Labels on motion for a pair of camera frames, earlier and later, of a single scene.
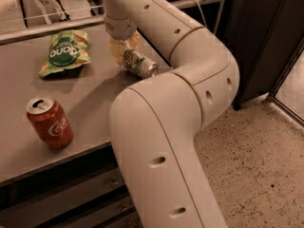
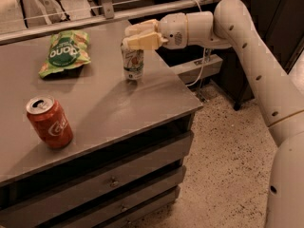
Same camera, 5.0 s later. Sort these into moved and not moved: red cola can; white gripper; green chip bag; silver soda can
Moved: white gripper; silver soda can
Not moved: green chip bag; red cola can
